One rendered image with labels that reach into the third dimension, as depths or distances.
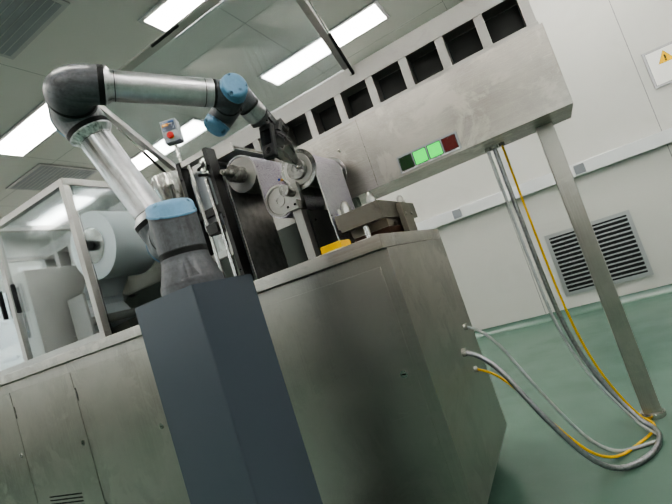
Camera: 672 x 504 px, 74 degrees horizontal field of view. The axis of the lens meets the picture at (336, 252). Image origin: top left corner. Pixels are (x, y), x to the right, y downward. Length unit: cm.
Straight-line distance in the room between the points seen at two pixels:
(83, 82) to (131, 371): 109
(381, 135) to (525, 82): 55
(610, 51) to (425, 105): 260
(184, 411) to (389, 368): 54
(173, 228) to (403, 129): 106
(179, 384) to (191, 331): 13
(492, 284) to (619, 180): 125
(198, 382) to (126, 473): 112
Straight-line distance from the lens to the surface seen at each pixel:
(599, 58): 424
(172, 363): 109
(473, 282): 415
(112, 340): 192
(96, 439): 220
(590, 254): 190
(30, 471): 269
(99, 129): 135
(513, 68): 181
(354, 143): 192
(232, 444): 103
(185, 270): 108
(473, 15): 190
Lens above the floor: 79
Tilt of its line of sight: 5 degrees up
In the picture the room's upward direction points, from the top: 18 degrees counter-clockwise
